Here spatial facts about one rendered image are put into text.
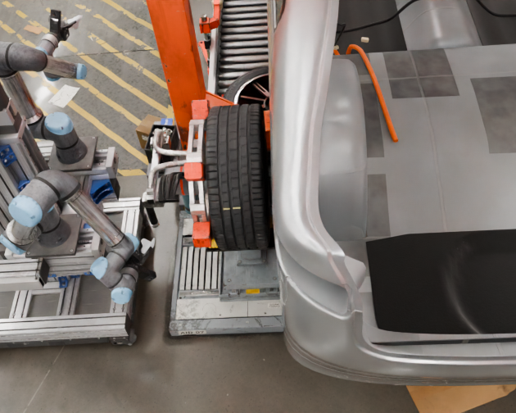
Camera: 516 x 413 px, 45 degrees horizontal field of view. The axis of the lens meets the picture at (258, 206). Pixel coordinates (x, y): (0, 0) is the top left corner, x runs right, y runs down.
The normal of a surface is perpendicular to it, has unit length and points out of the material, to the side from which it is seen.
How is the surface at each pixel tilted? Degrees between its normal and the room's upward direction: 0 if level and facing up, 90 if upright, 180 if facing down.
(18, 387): 0
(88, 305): 0
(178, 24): 90
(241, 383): 0
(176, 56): 90
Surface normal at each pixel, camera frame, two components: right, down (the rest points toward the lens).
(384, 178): -0.07, -0.28
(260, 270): -0.07, -0.61
